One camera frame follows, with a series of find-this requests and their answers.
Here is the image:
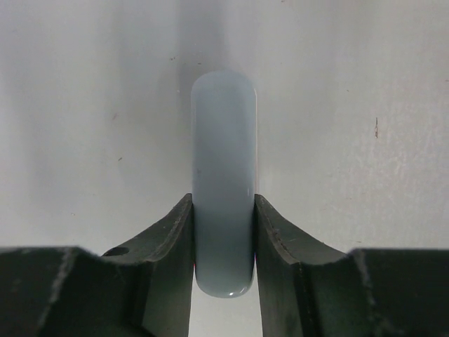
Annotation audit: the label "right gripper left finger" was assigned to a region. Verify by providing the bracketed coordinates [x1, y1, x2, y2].
[1, 194, 194, 336]

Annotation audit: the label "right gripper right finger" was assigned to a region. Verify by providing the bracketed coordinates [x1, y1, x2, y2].
[255, 195, 448, 336]

